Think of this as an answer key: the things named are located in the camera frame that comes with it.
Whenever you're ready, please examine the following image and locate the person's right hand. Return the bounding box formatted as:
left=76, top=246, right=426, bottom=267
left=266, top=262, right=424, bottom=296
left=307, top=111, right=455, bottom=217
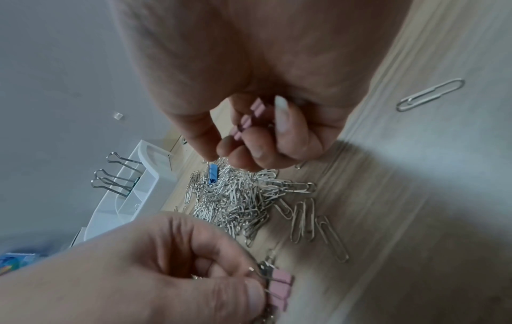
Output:
left=107, top=0, right=415, bottom=173

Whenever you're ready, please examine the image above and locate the person's left hand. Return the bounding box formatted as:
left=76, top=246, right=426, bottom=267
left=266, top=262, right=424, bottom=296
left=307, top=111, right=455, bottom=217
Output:
left=0, top=211, right=268, bottom=324

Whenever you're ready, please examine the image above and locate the white desk organizer tray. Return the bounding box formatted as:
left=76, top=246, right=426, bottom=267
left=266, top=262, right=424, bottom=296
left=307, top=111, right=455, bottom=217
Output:
left=81, top=139, right=179, bottom=243

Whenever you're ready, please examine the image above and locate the large blue binder clip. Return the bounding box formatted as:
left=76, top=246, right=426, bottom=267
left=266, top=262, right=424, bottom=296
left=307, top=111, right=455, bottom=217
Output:
left=90, top=168, right=140, bottom=198

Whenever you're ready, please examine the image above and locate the pile of silver paper clips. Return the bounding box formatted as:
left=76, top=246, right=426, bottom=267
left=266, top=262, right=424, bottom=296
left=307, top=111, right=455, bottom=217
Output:
left=173, top=157, right=351, bottom=264

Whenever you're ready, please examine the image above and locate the single silver paper clip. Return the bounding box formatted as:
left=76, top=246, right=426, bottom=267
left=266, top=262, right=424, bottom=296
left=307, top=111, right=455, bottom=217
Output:
left=395, top=78, right=466, bottom=113

